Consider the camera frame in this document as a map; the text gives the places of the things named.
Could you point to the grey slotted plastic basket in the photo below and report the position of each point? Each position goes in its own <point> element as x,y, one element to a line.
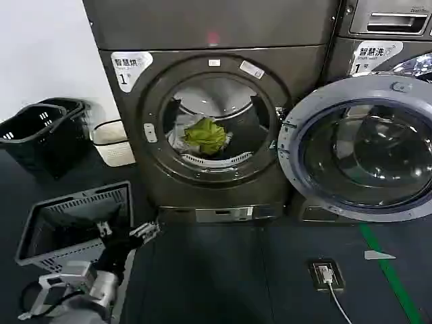
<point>72,202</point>

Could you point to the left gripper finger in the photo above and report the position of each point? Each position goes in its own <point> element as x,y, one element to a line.
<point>145,232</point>
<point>104,230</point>

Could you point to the green garment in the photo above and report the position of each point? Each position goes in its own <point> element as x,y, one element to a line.
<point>206,135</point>

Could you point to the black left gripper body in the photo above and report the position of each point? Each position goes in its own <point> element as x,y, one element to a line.
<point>116,253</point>

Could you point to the white cloth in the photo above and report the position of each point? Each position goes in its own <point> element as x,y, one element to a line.
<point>175,140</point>

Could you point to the floor socket box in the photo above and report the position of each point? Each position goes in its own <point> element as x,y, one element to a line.
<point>325,272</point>

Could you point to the white plastic basket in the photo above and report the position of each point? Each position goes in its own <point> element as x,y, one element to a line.
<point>111,145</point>

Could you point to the black plastic basket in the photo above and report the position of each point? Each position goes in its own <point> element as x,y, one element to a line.
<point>32,141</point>
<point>79,113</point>

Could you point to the grey dryer with open drum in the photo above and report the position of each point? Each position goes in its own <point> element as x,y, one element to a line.
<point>216,67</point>

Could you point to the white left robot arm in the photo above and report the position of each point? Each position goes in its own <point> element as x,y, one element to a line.
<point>98,290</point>

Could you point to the green floor tape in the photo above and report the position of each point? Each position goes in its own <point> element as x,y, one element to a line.
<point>388,270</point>

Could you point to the white floor tape piece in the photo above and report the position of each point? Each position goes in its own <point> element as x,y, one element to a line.
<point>378,255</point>

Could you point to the round glass dryer door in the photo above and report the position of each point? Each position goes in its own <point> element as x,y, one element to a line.
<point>357,148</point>

